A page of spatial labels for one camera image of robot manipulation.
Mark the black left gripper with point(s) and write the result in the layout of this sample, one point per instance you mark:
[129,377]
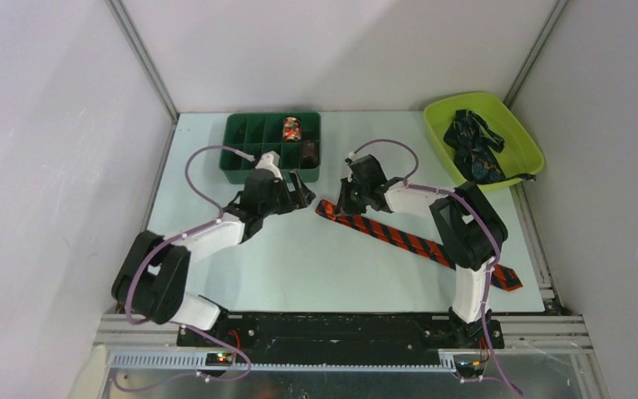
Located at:
[301,196]

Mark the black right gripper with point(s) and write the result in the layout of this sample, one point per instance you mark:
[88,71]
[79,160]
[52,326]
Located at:
[344,202]

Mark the orange navy striped tie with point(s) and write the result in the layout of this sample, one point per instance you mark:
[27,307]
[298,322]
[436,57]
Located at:
[503,278]

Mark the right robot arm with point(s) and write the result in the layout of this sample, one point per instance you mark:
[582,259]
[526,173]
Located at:
[471,232]

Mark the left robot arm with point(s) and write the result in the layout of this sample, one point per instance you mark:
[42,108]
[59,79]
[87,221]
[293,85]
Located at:
[152,279]

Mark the brown patterned rolled tie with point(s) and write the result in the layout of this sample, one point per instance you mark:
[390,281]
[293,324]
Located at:
[310,158]

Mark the green compartment organizer tray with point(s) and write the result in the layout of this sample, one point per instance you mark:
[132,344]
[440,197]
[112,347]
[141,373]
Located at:
[261,132]

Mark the navy floral gold tie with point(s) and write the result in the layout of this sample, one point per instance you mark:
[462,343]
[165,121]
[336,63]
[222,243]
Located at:
[475,145]

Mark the lime green plastic bin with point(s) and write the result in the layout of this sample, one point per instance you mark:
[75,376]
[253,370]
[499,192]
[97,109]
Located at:
[520,154]

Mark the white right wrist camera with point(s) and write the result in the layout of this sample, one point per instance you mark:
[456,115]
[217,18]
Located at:
[349,160]

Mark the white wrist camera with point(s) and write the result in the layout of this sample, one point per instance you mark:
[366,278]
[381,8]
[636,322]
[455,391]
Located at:
[269,161]
[349,160]

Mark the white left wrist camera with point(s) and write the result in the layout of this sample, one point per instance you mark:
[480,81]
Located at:
[269,161]

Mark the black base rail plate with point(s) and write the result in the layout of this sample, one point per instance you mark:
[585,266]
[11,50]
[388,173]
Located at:
[351,339]

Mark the left corner aluminium post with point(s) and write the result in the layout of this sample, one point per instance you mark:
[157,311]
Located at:
[132,35]

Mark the corner aluminium post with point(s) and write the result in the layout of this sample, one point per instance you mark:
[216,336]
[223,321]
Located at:
[132,35]
[548,28]

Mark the right corner aluminium post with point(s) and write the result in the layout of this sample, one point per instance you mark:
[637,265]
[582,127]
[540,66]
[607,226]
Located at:
[548,28]

